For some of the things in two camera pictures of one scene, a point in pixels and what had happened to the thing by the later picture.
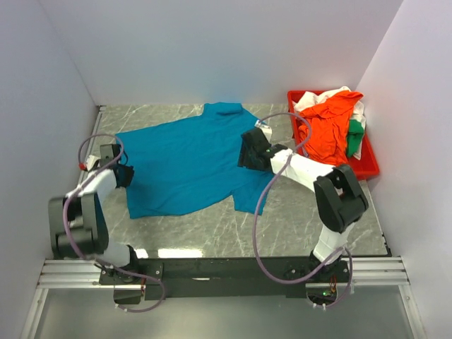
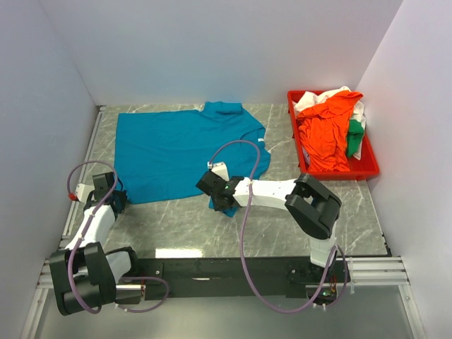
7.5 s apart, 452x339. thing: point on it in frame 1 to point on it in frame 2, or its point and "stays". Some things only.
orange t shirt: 323,129 stays
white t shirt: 307,101 stays
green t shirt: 354,135 stays
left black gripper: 128,174 to 122,198
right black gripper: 244,159 to 217,207
